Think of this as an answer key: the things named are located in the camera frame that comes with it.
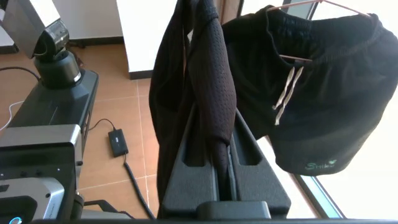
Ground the black power adapter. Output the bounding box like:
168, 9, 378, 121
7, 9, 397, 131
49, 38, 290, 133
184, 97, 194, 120
88, 118, 156, 220

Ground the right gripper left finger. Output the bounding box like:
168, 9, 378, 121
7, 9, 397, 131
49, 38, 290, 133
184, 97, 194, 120
161, 104, 220, 218

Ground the black garment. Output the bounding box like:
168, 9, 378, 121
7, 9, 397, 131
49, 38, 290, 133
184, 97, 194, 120
148, 0, 238, 218
222, 4, 398, 177

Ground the window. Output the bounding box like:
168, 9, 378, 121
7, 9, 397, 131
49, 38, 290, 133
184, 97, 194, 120
239, 0, 398, 219

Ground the white cable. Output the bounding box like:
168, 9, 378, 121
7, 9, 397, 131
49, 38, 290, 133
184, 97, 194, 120
0, 100, 25, 131

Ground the black cable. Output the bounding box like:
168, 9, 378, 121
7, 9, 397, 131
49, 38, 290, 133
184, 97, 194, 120
0, 66, 41, 82

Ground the brown curtain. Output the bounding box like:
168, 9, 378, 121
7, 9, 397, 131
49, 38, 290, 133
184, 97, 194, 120
216, 0, 244, 25

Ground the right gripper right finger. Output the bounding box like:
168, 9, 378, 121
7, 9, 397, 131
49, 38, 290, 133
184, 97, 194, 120
228, 108, 292, 218

